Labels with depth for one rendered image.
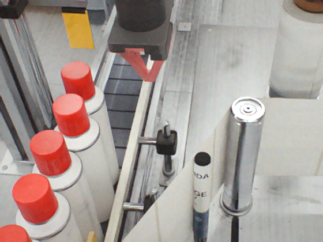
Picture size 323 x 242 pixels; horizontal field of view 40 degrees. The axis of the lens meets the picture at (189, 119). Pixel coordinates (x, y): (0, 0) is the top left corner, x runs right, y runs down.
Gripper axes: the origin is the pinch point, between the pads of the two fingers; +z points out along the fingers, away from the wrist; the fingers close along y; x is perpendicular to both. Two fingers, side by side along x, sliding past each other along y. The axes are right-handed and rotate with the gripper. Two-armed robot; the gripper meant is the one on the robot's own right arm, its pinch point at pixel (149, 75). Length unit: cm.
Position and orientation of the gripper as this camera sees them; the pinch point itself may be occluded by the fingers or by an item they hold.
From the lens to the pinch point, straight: 60.0
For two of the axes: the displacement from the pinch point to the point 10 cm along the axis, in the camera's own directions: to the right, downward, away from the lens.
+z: 0.3, 6.8, 7.3
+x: -10.0, -0.4, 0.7
